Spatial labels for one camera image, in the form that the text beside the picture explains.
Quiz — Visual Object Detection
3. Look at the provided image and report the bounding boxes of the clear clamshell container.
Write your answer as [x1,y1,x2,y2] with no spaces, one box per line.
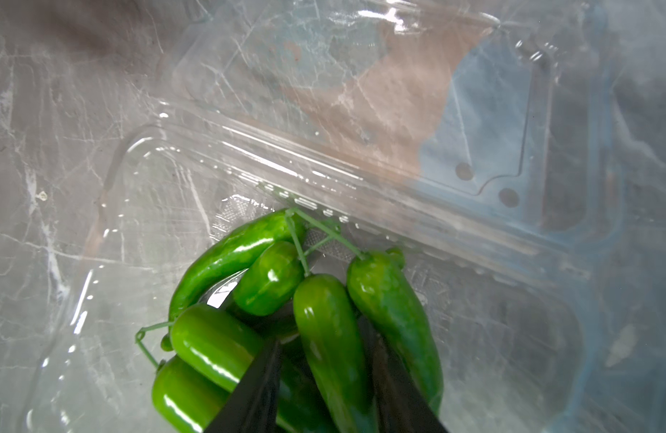
[17,1,624,432]

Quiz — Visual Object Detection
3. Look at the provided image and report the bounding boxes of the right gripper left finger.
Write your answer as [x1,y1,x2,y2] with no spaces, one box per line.
[204,339,282,433]

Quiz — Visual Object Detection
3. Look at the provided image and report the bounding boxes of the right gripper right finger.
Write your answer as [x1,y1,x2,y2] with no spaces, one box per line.
[372,335,447,433]

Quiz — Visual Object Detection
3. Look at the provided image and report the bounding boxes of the green peppers bunch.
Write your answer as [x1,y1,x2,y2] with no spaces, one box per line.
[151,209,444,432]

